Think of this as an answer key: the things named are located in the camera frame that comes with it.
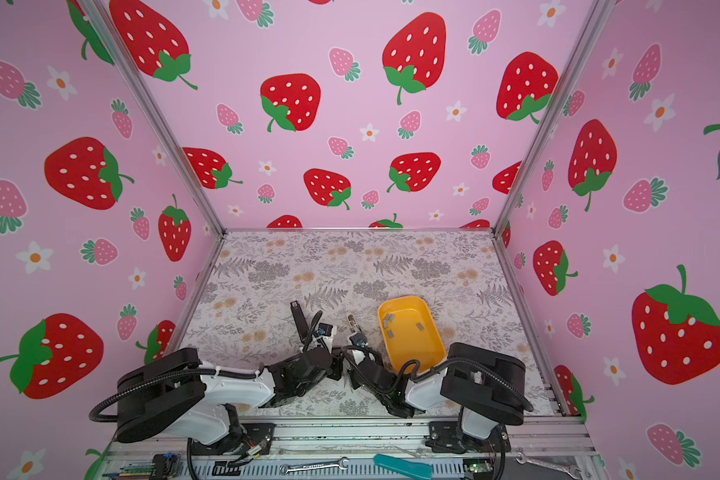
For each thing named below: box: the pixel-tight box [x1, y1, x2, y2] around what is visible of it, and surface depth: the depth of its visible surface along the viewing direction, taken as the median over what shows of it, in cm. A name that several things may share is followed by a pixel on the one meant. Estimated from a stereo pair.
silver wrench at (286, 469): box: [279, 457, 350, 476], surface depth 72 cm
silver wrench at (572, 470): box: [515, 452, 582, 480], surface depth 71 cm
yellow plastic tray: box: [378, 295, 446, 373], surface depth 95 cm
